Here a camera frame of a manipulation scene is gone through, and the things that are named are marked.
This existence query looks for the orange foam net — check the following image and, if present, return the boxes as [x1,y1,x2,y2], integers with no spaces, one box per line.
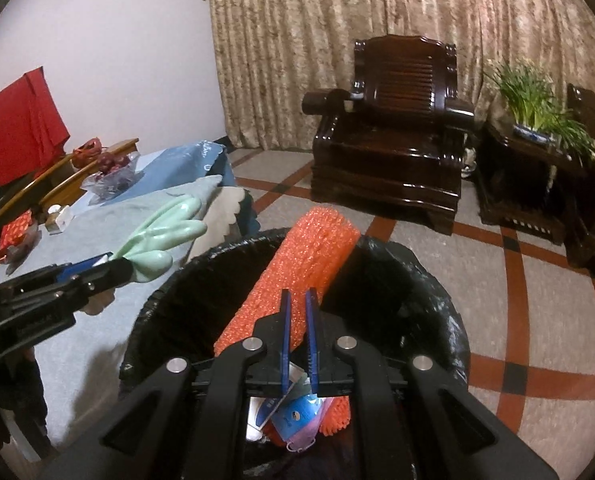
[262,394,353,449]
[214,206,360,354]

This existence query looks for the white blue medicine box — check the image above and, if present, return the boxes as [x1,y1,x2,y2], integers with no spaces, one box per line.
[246,363,306,442]

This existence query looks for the pink face mask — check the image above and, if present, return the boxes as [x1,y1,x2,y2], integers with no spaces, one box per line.
[287,398,332,453]

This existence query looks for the black lined trash bin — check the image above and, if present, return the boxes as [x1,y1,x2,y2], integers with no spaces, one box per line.
[117,226,472,480]

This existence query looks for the small glass dish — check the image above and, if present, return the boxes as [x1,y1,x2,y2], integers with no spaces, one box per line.
[0,222,40,264]

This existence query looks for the white tissue box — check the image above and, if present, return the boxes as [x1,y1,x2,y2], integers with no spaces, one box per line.
[45,205,73,235]

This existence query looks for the red snack packet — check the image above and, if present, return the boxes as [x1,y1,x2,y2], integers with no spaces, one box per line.
[0,209,34,262]

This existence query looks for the glass fruit bowl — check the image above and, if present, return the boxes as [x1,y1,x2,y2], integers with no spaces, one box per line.
[81,152,142,205]

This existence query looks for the grey table cloth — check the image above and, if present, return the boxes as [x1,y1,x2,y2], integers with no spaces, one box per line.
[0,176,250,448]

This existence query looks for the wooden TV cabinet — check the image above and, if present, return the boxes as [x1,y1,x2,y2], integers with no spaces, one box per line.
[0,139,138,232]

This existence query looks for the red apples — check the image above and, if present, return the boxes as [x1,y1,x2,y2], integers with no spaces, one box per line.
[97,152,130,176]

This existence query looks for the blue table cloth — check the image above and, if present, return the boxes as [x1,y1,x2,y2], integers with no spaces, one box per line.
[71,141,236,214]

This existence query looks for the red basket ornament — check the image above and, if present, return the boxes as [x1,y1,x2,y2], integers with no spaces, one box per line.
[71,136,102,169]

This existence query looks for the red cloth cover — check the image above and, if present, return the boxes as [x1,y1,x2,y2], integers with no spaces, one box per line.
[0,67,70,186]

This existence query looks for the dark wooden side table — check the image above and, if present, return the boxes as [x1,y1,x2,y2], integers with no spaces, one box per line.
[475,122,595,245]

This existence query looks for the beige patterned curtain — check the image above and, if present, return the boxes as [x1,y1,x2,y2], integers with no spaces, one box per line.
[206,0,595,150]

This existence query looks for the green potted plant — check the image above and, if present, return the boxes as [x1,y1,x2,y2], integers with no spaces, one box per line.
[484,62,595,165]

